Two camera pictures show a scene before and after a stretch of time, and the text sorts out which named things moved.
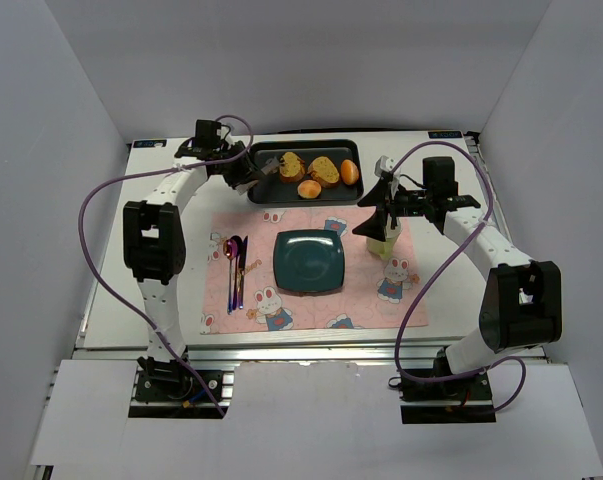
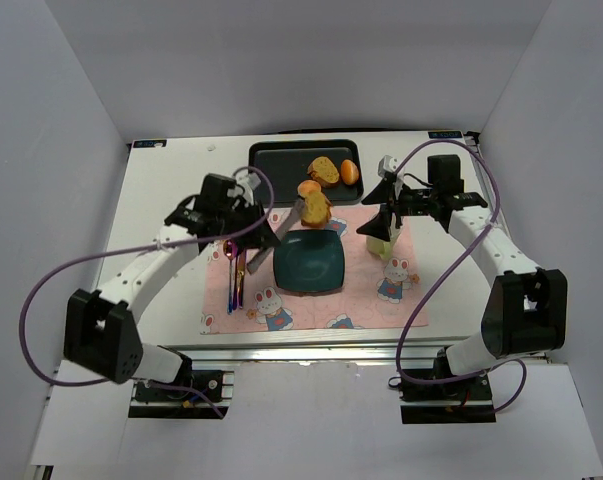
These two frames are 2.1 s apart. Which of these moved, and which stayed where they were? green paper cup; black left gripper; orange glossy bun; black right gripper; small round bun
Moved: black left gripper
Stayed: small round bun; orange glossy bun; green paper cup; black right gripper
